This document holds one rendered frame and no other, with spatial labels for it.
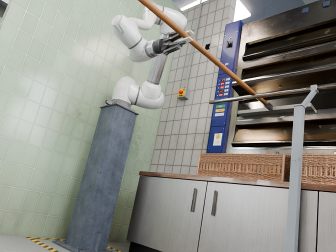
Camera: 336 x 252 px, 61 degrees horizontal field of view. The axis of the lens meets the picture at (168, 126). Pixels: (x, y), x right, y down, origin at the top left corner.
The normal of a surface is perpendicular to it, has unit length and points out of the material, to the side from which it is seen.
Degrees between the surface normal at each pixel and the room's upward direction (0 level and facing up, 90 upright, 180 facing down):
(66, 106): 90
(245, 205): 90
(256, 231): 90
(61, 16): 90
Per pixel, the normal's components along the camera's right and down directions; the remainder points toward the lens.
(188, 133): -0.65, -0.33
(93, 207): 0.71, -0.07
